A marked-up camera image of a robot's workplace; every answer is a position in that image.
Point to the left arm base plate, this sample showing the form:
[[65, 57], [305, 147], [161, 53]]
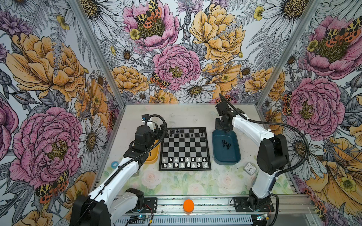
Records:
[[149, 205]]

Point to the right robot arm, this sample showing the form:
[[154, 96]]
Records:
[[272, 154]]

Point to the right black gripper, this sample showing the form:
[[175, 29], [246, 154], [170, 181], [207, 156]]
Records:
[[217, 125]]

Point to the white vented cable duct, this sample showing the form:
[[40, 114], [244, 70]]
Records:
[[185, 220]]

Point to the teal plastic tray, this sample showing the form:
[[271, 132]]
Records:
[[225, 147]]

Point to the black white chessboard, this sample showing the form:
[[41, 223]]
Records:
[[185, 149]]

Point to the small white square clock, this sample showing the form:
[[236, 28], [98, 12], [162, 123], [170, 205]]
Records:
[[250, 169]]

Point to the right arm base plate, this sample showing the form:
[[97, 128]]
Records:
[[251, 204]]

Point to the orange round button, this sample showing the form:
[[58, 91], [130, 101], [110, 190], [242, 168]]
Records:
[[188, 206]]

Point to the yellow plastic tray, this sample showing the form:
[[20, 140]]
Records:
[[153, 155]]

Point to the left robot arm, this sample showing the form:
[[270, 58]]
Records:
[[102, 206]]

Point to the aluminium front rail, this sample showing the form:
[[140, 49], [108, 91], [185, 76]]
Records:
[[207, 205]]

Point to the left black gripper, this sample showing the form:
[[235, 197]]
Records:
[[160, 136]]

